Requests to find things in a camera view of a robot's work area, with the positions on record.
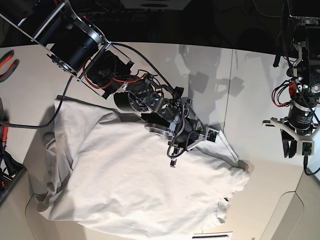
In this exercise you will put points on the white t-shirt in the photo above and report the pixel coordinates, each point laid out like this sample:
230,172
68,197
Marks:
115,177

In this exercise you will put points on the white device top centre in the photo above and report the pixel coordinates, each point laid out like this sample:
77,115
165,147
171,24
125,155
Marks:
156,4

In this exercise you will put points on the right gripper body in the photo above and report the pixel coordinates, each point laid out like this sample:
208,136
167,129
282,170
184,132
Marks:
173,119

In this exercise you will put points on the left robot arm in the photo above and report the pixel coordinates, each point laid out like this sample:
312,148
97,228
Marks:
300,46

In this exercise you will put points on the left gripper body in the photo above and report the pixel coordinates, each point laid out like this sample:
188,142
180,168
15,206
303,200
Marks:
297,134

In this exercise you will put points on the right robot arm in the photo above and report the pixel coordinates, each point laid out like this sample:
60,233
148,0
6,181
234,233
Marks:
80,48

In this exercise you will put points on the black bin with tools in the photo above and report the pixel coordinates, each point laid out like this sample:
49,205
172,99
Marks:
9,170

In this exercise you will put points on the red handled tool left edge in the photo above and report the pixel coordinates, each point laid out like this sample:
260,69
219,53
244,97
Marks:
3,130

